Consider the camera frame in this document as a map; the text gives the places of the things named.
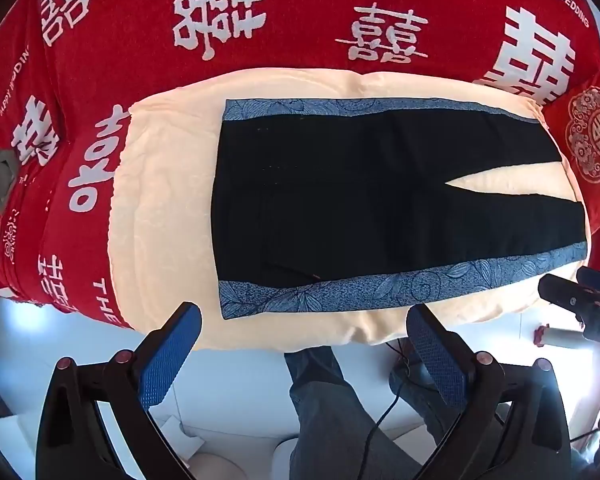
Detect cream fleece blanket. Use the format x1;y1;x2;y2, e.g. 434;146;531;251
107;67;588;351

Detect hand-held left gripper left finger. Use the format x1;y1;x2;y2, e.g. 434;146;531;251
35;301;203;480

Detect white lint roller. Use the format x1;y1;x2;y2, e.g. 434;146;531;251
534;326;583;350

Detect red patterned pillow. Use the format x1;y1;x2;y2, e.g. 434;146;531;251
547;60;600;276

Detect black cable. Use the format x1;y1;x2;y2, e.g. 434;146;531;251
357;337;421;480

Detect black pants with blue trim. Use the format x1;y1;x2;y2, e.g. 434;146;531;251
211;98;590;321

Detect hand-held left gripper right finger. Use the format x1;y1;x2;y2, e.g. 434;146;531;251
405;305;573;480

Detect red printed blanket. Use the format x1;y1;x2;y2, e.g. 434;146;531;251
0;0;600;331

